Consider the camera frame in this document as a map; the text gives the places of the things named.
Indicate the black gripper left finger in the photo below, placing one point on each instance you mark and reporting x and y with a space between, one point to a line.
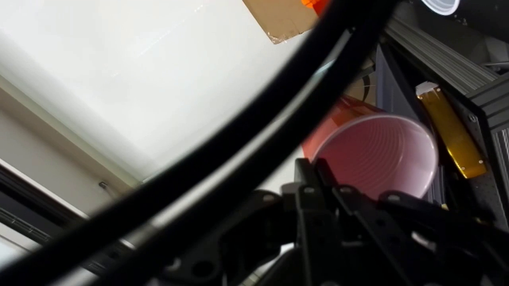
312 239

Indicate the orange toy ball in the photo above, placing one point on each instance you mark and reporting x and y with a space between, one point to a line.
313 4

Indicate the red plastic cup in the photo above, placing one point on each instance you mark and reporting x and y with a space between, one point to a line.
375 153

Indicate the brown cardboard sheet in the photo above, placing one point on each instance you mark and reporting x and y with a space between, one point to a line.
280 18

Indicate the blue plastic cup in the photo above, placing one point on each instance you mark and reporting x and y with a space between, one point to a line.
441 5

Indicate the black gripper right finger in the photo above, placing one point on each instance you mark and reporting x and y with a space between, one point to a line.
423 248

